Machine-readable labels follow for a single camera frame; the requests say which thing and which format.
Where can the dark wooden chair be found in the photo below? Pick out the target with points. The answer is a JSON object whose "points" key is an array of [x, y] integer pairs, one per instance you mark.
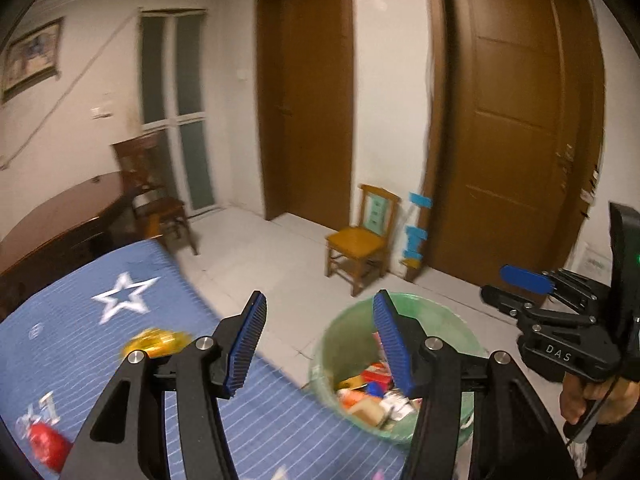
{"points": [[135, 155]]}

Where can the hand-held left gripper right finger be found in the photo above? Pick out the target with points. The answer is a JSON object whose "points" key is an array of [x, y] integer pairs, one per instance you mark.
{"points": [[392, 340]]}

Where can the small yellow wooden chair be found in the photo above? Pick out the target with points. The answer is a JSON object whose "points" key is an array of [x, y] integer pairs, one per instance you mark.
{"points": [[355, 240]]}

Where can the white light switch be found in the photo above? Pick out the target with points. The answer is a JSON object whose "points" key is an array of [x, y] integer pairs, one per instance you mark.
{"points": [[102, 112], [242, 75]]}

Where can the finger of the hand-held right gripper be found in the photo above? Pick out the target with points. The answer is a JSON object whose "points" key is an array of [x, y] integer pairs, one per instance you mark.
{"points": [[520, 275], [505, 297]]}

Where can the pile of mixed packets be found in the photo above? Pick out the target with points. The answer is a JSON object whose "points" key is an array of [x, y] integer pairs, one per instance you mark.
{"points": [[370, 400]]}

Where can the crumpled gold foil wrapper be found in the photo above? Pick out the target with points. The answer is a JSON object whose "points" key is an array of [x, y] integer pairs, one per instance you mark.
{"points": [[155, 340]]}

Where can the blue striped star blanket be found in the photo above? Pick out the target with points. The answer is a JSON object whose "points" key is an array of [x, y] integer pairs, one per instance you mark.
{"points": [[75, 340]]}

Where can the frosted glass door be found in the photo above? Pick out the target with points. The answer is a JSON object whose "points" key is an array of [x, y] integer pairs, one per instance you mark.
{"points": [[192, 160]]}

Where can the crumpled red wrapper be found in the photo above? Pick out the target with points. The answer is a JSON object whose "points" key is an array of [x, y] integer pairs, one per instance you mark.
{"points": [[47, 445]]}

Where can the plain brown wooden door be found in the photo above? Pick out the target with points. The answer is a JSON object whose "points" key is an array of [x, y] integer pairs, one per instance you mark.
{"points": [[310, 110]]}

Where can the person's right hand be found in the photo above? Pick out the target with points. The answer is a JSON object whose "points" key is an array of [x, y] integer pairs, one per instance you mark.
{"points": [[575, 400]]}

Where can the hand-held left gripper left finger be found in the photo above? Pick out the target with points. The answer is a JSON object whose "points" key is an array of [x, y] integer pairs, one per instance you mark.
{"points": [[247, 340]]}

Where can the blue paper sheet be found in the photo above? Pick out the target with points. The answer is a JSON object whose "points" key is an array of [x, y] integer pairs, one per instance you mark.
{"points": [[415, 242]]}

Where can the blue paper strip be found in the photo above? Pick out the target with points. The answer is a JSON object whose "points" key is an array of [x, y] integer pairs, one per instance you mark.
{"points": [[421, 200]]}

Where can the framed wall picture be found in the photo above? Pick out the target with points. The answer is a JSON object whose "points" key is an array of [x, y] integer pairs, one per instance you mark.
{"points": [[30, 57]]}

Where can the panelled brown wooden door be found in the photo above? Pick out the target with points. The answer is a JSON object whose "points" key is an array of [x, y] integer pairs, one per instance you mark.
{"points": [[510, 135]]}

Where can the dark wooden table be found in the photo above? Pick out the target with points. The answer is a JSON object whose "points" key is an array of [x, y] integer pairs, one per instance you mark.
{"points": [[55, 215]]}

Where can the green plastic bin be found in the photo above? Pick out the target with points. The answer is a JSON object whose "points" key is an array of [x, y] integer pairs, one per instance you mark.
{"points": [[350, 320]]}

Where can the person's right forearm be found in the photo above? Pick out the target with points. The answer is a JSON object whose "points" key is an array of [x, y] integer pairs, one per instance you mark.
{"points": [[622, 450]]}

